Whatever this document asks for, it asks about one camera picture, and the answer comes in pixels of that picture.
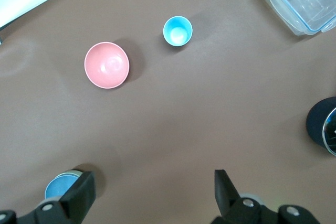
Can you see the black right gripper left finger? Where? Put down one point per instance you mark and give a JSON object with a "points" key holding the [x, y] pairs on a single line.
{"points": [[78, 195]]}

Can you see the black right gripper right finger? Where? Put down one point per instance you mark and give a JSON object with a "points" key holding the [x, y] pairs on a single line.
{"points": [[227, 197]]}

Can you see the blue bowl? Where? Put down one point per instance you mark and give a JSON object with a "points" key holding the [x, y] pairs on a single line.
{"points": [[59, 186]]}

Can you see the pink bowl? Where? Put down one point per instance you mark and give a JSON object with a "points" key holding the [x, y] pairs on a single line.
{"points": [[107, 65]]}

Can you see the glass pot lid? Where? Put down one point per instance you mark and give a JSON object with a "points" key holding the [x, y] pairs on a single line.
{"points": [[331, 132]]}

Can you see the small blue cup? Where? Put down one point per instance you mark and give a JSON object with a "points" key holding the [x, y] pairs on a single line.
{"points": [[177, 31]]}

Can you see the clear plastic lidded container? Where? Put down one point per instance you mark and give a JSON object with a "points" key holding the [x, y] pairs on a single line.
{"points": [[312, 9]]}

